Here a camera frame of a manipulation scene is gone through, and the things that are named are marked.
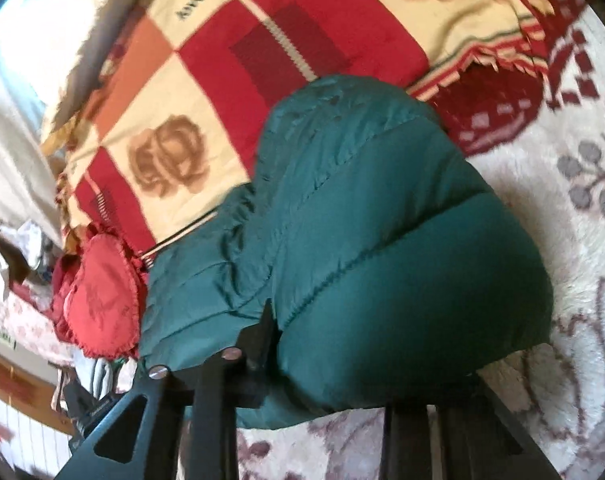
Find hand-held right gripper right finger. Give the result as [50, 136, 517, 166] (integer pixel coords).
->
[381, 371, 564, 480]

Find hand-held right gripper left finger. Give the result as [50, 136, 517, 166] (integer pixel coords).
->
[57, 300, 279, 480]

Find green puffer jacket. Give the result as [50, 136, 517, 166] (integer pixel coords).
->
[136, 74, 556, 431]

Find red heart cushion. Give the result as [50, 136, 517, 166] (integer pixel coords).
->
[51, 232, 147, 360]

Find white floral bedspread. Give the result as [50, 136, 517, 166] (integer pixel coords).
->
[232, 0, 605, 480]

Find white cloth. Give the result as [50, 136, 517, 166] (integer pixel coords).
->
[0, 45, 66, 246]

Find red cream checkered rose blanket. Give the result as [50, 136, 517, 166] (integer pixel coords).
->
[40, 0, 555, 263]

